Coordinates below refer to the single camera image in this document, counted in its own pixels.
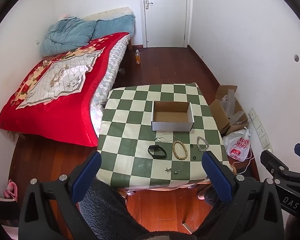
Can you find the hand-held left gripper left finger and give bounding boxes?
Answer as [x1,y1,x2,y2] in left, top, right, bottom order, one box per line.
[18,151,102,240]

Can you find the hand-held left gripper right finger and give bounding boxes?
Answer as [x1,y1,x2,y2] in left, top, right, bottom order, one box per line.
[202,151,284,240]

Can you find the silver chain bracelet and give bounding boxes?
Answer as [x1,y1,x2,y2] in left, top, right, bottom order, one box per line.
[196,136,210,152]

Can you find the wooden bead bracelet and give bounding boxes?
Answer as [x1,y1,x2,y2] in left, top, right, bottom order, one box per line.
[172,140,189,160]

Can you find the white cardboard box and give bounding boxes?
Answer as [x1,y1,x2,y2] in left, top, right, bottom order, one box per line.
[151,100,195,132]

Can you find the black wristband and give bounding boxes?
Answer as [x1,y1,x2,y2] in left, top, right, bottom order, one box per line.
[147,145,168,159]

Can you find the white plastic bag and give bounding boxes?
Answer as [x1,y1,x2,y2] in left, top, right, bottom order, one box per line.
[222,127,252,162]

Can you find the bed with red blanket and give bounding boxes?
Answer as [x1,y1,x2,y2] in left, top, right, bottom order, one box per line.
[0,32,130,147]

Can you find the brown cardboard box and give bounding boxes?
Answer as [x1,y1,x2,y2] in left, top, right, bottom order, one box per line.
[209,85,249,135]

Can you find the green checkered tablecloth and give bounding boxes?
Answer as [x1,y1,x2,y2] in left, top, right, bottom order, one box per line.
[96,82,230,189]

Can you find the clear bubble wrap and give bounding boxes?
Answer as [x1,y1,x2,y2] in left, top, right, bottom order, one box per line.
[219,89,248,127]

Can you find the pink slippers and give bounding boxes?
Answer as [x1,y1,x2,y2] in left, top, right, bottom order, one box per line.
[2,181,18,202]

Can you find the white quilted mattress pad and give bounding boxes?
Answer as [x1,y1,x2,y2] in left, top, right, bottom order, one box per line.
[90,34,129,140]

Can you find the blue quilt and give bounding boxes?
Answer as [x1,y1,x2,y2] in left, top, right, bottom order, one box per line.
[41,15,136,57]

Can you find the beige mattress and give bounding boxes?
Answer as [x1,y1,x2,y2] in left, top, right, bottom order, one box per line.
[81,7,134,22]

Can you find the white door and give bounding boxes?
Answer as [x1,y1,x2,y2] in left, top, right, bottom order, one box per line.
[139,0,192,48]

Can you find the white charging cable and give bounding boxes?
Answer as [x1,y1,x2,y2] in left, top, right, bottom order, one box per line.
[231,146,257,174]

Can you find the thin silver necklace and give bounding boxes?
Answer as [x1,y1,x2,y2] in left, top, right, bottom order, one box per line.
[154,134,174,143]

